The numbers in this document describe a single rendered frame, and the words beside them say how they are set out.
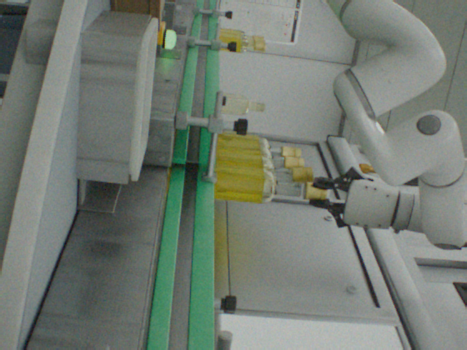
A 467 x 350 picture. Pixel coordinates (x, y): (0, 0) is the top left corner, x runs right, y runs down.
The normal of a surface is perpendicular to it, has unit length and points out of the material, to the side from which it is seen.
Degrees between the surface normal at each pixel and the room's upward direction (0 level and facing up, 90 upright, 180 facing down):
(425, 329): 90
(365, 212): 107
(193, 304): 90
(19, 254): 90
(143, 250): 90
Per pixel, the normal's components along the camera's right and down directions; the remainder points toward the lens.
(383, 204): -0.22, 0.31
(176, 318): 0.13, -0.90
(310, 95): 0.03, 0.42
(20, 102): 0.11, -0.43
